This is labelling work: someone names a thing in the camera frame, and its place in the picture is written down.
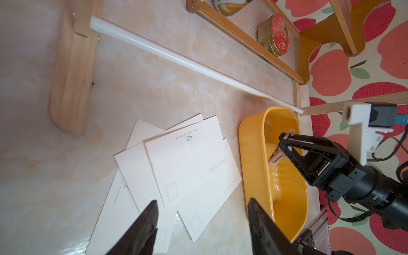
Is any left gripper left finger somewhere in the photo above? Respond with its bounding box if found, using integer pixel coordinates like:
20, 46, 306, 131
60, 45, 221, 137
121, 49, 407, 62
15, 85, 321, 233
107, 200, 159, 255

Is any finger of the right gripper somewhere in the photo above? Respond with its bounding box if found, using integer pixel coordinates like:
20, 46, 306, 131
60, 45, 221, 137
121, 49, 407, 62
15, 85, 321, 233
278, 133, 341, 156
283, 146, 322, 185

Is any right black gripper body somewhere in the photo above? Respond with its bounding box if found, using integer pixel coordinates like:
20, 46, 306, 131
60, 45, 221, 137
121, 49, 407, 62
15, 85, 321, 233
306, 144, 408, 230

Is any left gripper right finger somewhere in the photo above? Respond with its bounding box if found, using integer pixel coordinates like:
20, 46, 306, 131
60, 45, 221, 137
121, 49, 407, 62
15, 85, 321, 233
248, 198, 299, 255

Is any pink clothespin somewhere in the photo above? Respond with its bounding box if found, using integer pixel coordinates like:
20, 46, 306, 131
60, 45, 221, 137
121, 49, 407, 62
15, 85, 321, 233
268, 129, 297, 167

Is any white postcard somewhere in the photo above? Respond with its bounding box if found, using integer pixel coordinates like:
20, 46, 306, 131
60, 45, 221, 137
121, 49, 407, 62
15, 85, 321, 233
145, 116, 226, 210
115, 120, 211, 227
86, 120, 175, 255
177, 139, 242, 242

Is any wooden rack frame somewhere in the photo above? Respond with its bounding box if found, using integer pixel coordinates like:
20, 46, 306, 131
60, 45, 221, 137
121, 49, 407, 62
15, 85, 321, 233
47, 0, 408, 137

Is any yellow plastic tray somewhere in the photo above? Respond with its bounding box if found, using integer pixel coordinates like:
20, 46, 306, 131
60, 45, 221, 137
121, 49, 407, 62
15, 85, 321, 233
239, 107, 308, 242

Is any wooden shelf with ribbed panels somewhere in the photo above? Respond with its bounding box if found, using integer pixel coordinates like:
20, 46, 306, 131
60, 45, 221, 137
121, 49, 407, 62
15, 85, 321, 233
186, 1, 388, 84

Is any red round tin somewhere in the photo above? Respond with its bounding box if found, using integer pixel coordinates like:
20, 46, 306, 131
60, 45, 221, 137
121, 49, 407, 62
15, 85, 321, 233
257, 14, 290, 56

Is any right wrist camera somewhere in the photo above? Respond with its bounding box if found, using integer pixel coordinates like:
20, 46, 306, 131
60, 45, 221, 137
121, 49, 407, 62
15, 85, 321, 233
342, 102, 408, 165

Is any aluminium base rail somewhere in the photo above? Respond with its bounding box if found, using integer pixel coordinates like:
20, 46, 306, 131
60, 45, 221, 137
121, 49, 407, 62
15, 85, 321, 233
293, 207, 332, 255

